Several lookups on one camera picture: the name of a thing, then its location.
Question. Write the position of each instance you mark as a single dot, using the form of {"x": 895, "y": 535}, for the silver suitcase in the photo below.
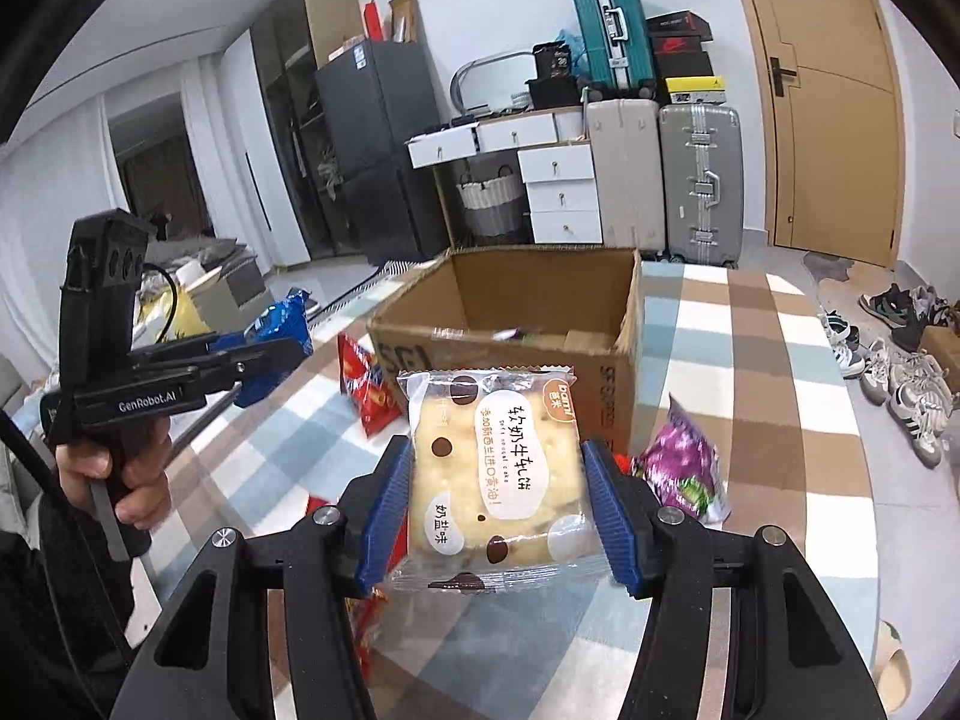
{"x": 701, "y": 180}

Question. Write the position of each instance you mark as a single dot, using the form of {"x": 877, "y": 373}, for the white sheer curtain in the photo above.
{"x": 221, "y": 135}
{"x": 52, "y": 195}

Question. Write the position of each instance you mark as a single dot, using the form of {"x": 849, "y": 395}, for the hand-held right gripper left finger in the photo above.
{"x": 382, "y": 517}

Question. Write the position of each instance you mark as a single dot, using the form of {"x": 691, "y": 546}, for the small brown carton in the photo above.
{"x": 941, "y": 345}

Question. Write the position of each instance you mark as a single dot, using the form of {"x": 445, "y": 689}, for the cream cake packet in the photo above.
{"x": 495, "y": 480}

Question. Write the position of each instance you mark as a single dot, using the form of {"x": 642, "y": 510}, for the dark glass-door wardrobe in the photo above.
{"x": 289, "y": 127}

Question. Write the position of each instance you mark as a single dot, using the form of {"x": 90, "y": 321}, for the folded brown cardboard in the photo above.
{"x": 403, "y": 19}

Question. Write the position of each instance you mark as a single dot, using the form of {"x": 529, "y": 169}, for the blue snack bag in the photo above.
{"x": 285, "y": 326}

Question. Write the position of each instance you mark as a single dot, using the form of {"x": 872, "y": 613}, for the woven laundry basket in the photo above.
{"x": 491, "y": 202}

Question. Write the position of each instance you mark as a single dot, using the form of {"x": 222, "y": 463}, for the person's left hand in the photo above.
{"x": 142, "y": 487}

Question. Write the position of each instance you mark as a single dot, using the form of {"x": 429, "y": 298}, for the black refrigerator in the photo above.
{"x": 375, "y": 150}

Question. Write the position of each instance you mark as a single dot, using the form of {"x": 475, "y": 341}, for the brown cardboard box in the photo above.
{"x": 510, "y": 285}

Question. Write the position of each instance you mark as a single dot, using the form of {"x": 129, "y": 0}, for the red and black shoe box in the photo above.
{"x": 681, "y": 43}

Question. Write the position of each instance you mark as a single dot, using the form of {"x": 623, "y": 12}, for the white drawer desk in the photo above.
{"x": 562, "y": 195}

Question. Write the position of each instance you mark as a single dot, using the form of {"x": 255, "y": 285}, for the yellow and black shoe box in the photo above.
{"x": 694, "y": 90}

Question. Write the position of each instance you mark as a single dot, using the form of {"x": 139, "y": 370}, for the black storage box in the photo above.
{"x": 555, "y": 94}

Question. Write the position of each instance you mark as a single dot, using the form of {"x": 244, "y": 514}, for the pile of shoes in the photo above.
{"x": 900, "y": 382}

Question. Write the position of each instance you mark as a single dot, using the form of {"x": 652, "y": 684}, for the beige suitcase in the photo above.
{"x": 626, "y": 172}

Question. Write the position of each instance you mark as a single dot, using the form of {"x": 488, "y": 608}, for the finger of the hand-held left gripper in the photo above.
{"x": 262, "y": 360}
{"x": 232, "y": 343}

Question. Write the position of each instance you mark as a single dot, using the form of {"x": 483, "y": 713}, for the grey doormat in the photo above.
{"x": 829, "y": 266}

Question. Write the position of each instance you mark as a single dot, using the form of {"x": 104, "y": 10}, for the yellow bag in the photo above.
{"x": 187, "y": 319}

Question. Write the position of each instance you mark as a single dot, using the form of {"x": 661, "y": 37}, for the wooden door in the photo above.
{"x": 825, "y": 127}

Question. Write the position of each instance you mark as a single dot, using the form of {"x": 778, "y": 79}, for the teal suitcase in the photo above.
{"x": 600, "y": 30}

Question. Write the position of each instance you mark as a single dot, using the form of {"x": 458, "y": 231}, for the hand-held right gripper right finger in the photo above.
{"x": 611, "y": 517}

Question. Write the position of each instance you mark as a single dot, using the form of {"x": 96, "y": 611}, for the red snack bag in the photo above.
{"x": 367, "y": 390}

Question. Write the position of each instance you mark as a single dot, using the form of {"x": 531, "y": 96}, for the purple snack bag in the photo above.
{"x": 679, "y": 465}

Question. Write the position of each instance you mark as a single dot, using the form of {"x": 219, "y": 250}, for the person's left forearm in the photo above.
{"x": 45, "y": 615}

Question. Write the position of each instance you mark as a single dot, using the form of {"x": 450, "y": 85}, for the blue plastic bag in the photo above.
{"x": 570, "y": 39}

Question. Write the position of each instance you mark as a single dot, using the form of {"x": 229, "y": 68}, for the red gift box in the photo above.
{"x": 373, "y": 21}

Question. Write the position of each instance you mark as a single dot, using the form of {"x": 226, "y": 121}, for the flat cardboard parcel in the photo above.
{"x": 346, "y": 51}

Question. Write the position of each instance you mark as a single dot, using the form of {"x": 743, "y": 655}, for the oval chrome mirror frame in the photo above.
{"x": 459, "y": 79}

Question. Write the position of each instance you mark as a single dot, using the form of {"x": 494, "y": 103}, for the black paper bag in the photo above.
{"x": 551, "y": 60}

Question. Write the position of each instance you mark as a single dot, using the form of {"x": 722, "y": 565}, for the beige slipper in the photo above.
{"x": 894, "y": 660}

